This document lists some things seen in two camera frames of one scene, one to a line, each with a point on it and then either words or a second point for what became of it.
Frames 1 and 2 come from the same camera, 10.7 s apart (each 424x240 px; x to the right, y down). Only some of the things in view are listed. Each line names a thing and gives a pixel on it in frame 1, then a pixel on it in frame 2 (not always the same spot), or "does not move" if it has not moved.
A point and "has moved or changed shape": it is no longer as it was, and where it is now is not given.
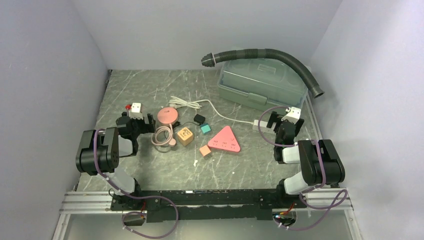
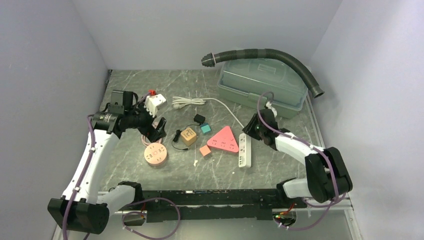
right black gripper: x=274 y=117 to x=249 y=128
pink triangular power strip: x=225 y=140 does not move
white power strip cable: x=177 y=102 has moved or changed shape
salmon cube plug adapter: x=205 y=150 does not move
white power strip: x=263 y=126 has moved or changed shape
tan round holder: x=167 y=116 to x=155 y=154
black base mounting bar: x=204 y=204 does not move
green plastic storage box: x=262 y=83 does not move
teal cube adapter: x=205 y=128 does not move
